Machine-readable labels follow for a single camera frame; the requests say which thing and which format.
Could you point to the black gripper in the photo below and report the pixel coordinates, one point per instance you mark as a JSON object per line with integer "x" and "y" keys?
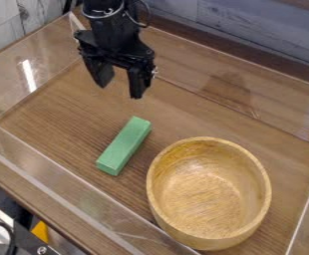
{"x": 112, "y": 44}

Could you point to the green rectangular block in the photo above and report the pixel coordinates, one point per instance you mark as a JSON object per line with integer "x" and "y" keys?
{"x": 128, "y": 141}

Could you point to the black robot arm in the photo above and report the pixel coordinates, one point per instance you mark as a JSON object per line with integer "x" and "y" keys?
{"x": 112, "y": 44}

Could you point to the brown wooden bowl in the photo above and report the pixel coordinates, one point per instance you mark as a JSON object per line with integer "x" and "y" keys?
{"x": 209, "y": 192}

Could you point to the clear acrylic barrier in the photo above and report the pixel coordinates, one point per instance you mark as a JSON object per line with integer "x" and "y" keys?
{"x": 77, "y": 208}

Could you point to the yellow tag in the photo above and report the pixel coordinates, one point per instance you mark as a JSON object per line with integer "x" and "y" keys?
{"x": 41, "y": 231}

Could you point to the clear acrylic corner bracket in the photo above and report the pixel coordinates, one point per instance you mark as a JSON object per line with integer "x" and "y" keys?
{"x": 77, "y": 25}

